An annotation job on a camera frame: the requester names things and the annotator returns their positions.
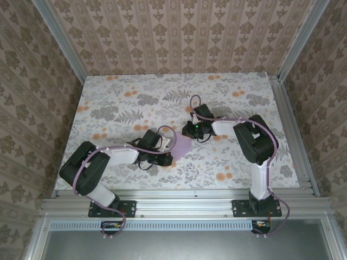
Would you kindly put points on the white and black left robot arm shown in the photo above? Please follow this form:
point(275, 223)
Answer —
point(124, 155)

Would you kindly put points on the lilac square paper sheet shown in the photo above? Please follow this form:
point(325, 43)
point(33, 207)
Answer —
point(181, 146)

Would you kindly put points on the aluminium corner post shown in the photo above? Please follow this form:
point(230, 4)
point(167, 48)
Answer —
point(61, 43)
point(303, 40)

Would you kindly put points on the aluminium table edge rail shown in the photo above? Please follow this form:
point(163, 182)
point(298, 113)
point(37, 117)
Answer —
point(176, 205)

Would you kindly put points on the aluminium side rail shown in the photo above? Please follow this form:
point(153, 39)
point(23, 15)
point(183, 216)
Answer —
point(292, 135)

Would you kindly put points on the black controller board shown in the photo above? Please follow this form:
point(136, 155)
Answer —
point(261, 224)
point(111, 224)

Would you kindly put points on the grey sheet metal panel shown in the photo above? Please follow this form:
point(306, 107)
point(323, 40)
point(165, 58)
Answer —
point(176, 246)

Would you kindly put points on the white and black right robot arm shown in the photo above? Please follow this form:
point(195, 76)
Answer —
point(225, 127)

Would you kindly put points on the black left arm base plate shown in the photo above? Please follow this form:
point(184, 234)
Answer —
point(130, 207)

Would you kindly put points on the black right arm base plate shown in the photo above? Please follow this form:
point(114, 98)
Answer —
point(240, 208)

